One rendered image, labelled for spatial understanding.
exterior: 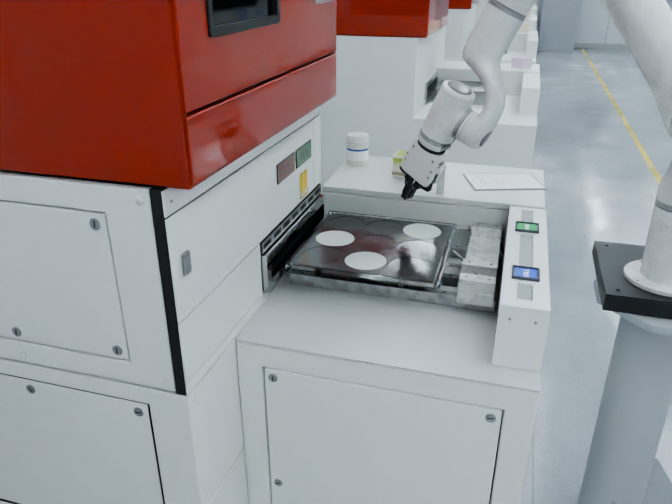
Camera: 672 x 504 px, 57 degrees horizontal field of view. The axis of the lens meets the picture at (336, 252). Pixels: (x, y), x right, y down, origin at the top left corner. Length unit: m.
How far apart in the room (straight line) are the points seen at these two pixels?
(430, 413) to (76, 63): 0.90
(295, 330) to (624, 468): 0.98
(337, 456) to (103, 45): 0.95
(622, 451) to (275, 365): 0.97
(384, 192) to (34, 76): 0.99
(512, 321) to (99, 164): 0.79
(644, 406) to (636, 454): 0.15
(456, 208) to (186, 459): 0.95
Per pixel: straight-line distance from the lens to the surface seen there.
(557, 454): 2.38
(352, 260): 1.48
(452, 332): 1.37
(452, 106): 1.48
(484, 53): 1.46
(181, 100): 0.96
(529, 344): 1.25
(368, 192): 1.76
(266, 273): 1.43
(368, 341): 1.32
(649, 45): 1.47
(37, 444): 1.53
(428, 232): 1.65
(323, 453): 1.44
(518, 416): 1.28
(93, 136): 1.05
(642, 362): 1.69
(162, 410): 1.25
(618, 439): 1.83
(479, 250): 1.62
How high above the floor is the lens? 1.54
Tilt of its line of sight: 25 degrees down
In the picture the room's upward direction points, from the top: straight up
